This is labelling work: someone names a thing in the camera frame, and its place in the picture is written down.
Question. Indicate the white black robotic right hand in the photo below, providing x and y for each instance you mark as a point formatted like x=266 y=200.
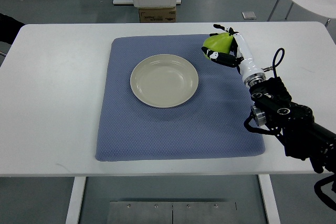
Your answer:
x=240 y=57

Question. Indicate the green pear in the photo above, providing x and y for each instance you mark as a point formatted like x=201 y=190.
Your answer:
x=218 y=42

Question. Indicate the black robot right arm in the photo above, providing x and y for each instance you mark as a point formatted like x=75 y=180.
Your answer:
x=293 y=125

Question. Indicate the beige round plate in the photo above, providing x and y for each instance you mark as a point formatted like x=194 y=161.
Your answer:
x=164 y=81

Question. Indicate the small grey floor tile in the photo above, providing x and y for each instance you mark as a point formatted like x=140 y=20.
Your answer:
x=250 y=15

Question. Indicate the blue textured mat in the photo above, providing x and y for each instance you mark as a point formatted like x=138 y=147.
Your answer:
x=208 y=125

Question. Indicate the brown cardboard box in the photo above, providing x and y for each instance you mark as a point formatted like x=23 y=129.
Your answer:
x=157 y=15

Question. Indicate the right white table leg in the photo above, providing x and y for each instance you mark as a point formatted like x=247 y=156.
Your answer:
x=268 y=197

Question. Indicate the white table leg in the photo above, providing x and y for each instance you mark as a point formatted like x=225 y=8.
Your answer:
x=74 y=208
x=268 y=197

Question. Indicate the black object at left edge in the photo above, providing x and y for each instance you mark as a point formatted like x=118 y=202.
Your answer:
x=9 y=28

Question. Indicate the left white table leg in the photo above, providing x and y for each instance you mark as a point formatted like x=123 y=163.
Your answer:
x=74 y=208

